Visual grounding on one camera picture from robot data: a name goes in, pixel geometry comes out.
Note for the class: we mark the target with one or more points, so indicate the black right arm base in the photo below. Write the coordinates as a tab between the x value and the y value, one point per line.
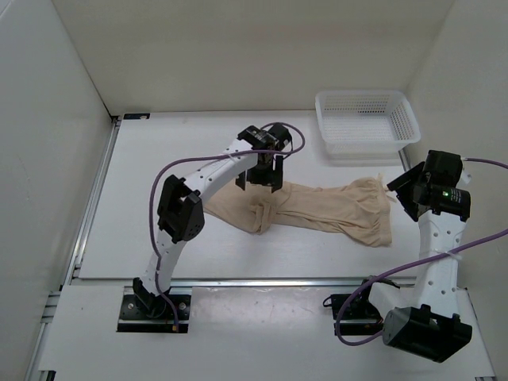
360	317

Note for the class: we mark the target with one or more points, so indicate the aluminium table edge rail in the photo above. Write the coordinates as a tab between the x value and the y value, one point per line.
217	283

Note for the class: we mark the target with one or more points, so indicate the beige trousers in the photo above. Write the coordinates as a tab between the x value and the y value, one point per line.
360	210

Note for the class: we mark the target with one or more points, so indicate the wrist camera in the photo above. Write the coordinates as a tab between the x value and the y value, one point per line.
276	138
445	169

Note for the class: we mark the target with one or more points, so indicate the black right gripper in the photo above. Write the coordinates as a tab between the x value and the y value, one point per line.
410	207

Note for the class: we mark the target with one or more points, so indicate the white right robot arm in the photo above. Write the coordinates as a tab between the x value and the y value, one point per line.
425	321

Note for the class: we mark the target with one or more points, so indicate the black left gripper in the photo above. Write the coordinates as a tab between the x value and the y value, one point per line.
272	178

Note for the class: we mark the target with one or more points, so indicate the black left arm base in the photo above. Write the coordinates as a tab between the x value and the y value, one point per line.
143	312

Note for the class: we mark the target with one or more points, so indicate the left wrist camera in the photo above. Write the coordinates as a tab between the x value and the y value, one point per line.
276	138

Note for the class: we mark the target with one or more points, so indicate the white plastic basket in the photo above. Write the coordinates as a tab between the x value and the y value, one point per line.
365	122

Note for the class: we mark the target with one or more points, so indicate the aluminium right side rail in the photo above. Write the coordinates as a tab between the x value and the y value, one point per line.
405	159

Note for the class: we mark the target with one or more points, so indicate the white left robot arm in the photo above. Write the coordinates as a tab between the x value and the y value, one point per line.
176	214

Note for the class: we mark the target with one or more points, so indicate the aluminium left side rail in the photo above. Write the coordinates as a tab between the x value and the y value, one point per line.
75	257

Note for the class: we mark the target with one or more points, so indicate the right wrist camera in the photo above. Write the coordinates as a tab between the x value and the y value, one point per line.
445	169

